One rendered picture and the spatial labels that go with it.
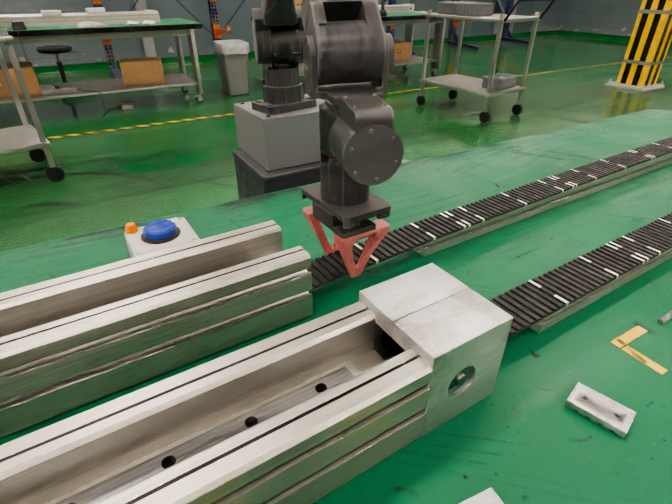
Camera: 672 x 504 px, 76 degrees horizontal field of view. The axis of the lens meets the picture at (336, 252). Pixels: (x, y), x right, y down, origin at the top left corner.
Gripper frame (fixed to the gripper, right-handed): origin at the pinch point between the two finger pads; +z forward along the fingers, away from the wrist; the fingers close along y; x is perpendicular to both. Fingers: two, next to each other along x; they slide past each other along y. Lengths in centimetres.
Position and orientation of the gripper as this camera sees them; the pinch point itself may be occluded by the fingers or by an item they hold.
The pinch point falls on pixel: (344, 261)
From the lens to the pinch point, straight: 56.0
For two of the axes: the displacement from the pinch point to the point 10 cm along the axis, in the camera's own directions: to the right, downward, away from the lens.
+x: 8.4, -2.8, 4.6
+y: 5.4, 4.4, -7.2
